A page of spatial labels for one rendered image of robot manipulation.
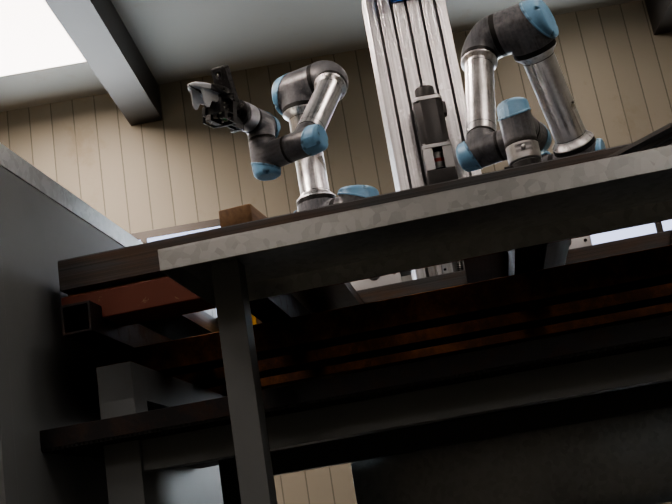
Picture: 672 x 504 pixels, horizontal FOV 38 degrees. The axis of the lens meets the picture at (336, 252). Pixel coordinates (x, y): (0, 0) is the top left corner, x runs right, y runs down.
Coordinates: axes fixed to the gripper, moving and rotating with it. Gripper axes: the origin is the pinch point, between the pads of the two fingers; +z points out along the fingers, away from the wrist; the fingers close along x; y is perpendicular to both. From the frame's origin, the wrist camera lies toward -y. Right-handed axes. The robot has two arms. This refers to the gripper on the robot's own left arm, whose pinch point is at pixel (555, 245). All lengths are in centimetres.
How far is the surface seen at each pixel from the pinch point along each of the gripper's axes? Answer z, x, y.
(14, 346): 16, 73, 92
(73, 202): -17, 45, 91
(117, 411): 27, 61, 81
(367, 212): 13, 94, 32
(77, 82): -234, -312, 224
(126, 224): -146, -335, 212
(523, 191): 14, 94, 12
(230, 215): -4, 56, 58
